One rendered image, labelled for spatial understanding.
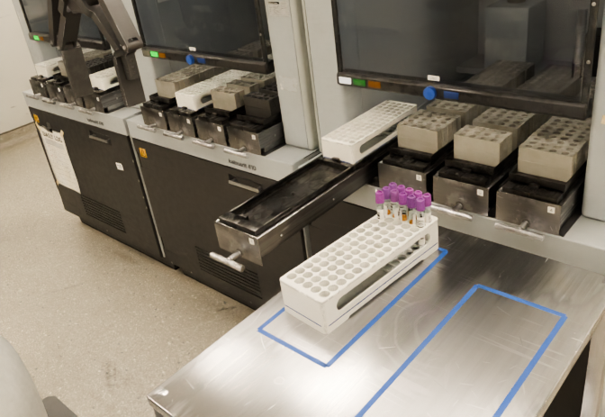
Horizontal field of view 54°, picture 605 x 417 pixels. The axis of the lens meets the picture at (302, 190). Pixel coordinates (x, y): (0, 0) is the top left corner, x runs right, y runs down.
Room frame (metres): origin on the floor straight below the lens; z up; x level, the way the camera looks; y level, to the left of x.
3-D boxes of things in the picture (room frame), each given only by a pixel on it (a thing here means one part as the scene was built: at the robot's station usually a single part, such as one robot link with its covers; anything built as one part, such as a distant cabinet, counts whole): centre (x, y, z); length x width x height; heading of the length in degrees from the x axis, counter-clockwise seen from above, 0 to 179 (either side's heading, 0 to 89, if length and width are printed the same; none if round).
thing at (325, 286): (0.83, -0.09, 0.85); 0.30 x 0.10 x 0.06; 130
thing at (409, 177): (1.48, -0.46, 0.78); 0.73 x 0.14 x 0.09; 135
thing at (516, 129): (1.27, -0.47, 0.85); 0.12 x 0.02 x 0.06; 45
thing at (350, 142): (1.43, -0.20, 0.83); 0.30 x 0.10 x 0.06; 135
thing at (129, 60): (0.77, 0.19, 1.26); 0.03 x 0.01 x 0.05; 46
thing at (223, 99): (1.81, 0.20, 0.85); 0.12 x 0.02 x 0.06; 46
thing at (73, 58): (0.87, 0.31, 1.23); 0.03 x 0.01 x 0.07; 136
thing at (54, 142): (2.59, 1.12, 0.43); 0.27 x 0.02 x 0.36; 45
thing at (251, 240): (1.30, -0.07, 0.78); 0.73 x 0.14 x 0.09; 135
